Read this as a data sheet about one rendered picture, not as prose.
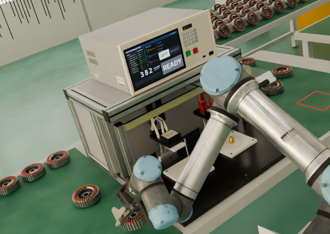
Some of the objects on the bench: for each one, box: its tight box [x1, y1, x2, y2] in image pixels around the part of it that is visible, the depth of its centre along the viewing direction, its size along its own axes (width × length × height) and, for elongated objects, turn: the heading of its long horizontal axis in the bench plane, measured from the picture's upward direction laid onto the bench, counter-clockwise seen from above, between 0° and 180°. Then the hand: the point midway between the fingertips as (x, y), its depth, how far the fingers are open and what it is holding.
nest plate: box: [163, 155, 215, 182], centre depth 164 cm, size 15×15×1 cm
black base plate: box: [118, 117, 286, 227], centre depth 171 cm, size 47×64×2 cm
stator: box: [72, 185, 101, 208], centre depth 166 cm, size 11×11×4 cm
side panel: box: [66, 99, 119, 178], centre depth 181 cm, size 28×3×32 cm, turn 60°
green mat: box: [0, 147, 183, 234], centre depth 160 cm, size 94×61×1 cm, turn 60°
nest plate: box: [220, 130, 257, 158], centre depth 175 cm, size 15×15×1 cm
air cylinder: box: [156, 147, 178, 166], centre depth 175 cm, size 5×8×6 cm
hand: (133, 216), depth 140 cm, fingers closed on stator, 13 cm apart
